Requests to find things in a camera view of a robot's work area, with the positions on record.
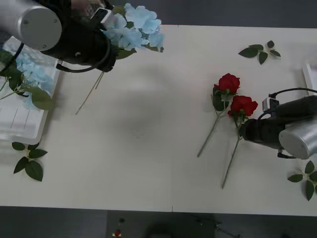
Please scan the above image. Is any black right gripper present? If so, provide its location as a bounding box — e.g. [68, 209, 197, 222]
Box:
[238, 118, 283, 150]

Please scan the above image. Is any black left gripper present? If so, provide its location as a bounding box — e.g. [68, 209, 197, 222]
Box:
[96, 30, 118, 73]

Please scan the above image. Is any red rose with stem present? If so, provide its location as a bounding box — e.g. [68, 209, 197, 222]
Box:
[221, 95, 259, 189]
[197, 73, 241, 158]

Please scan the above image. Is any pale blue flower with stem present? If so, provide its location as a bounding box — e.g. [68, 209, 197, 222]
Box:
[75, 2, 165, 116]

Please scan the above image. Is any pale blue flower with leaves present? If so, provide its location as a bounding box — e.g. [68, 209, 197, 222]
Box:
[0, 37, 57, 111]

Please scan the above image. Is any loose green leaf twig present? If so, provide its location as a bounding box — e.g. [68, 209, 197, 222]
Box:
[238, 40, 282, 65]
[11, 141, 49, 182]
[287, 160, 317, 202]

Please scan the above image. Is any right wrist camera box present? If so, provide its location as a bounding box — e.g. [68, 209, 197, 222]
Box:
[262, 97, 279, 112]

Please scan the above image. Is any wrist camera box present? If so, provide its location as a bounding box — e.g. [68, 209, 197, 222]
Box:
[90, 7, 115, 31]
[262, 97, 279, 112]

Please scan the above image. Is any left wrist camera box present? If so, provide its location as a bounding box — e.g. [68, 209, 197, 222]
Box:
[90, 7, 115, 31]

